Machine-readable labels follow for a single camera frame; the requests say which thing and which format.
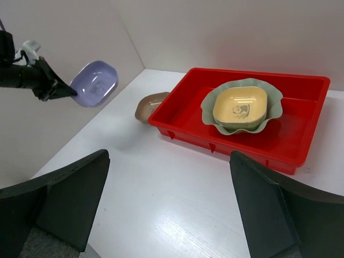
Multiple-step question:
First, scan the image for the brown square plate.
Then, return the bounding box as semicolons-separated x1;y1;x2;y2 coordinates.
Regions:
134;92;169;124

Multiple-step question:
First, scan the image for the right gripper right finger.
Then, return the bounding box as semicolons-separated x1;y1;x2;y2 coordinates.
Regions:
230;151;343;257

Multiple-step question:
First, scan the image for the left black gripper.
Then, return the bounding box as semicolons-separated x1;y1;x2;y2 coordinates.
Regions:
1;60;77;101

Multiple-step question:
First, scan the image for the yellow square plate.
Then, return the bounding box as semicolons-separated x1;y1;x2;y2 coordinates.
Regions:
213;87;268;124

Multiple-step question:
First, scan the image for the large green scalloped bowl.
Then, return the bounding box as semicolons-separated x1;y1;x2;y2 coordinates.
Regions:
200;78;283;135

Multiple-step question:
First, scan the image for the red plastic bin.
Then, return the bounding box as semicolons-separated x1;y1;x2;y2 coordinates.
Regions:
148;68;330;175

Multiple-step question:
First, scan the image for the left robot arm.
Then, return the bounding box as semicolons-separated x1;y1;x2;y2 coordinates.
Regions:
1;31;77;102

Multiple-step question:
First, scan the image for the purple square plate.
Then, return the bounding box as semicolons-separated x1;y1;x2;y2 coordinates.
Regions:
70;60;119;108

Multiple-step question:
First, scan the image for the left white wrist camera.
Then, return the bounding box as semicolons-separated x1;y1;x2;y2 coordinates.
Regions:
14;40;41;66

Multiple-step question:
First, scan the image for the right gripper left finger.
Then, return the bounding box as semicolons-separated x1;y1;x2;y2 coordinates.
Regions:
1;149;110;257

